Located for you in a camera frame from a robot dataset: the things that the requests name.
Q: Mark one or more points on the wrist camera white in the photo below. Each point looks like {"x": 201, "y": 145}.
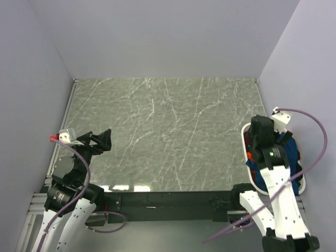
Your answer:
{"x": 66, "y": 136}
{"x": 280, "y": 119}

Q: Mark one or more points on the orange t shirt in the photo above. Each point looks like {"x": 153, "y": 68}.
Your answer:
{"x": 249, "y": 155}

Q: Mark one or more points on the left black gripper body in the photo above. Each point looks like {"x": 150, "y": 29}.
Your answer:
{"x": 87, "y": 150}

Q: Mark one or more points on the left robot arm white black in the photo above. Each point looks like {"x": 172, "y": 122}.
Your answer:
{"x": 71, "y": 198}

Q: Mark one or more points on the white laundry basket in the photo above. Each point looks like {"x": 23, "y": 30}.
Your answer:
{"x": 251, "y": 174}

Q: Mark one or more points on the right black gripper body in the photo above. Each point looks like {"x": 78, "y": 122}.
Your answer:
{"x": 273, "y": 132}

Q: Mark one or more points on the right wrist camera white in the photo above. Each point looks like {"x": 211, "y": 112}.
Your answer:
{"x": 280, "y": 119}

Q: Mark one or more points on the aluminium frame rail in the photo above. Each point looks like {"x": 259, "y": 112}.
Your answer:
{"x": 36, "y": 206}

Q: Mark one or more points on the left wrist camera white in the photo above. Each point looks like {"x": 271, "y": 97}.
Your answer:
{"x": 66, "y": 136}

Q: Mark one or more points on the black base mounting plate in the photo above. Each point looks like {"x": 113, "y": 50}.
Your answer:
{"x": 169, "y": 206}

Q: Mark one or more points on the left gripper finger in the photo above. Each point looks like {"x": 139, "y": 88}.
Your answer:
{"x": 91, "y": 136}
{"x": 106, "y": 143}

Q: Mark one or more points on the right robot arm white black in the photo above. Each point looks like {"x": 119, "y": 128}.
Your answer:
{"x": 282, "y": 227}

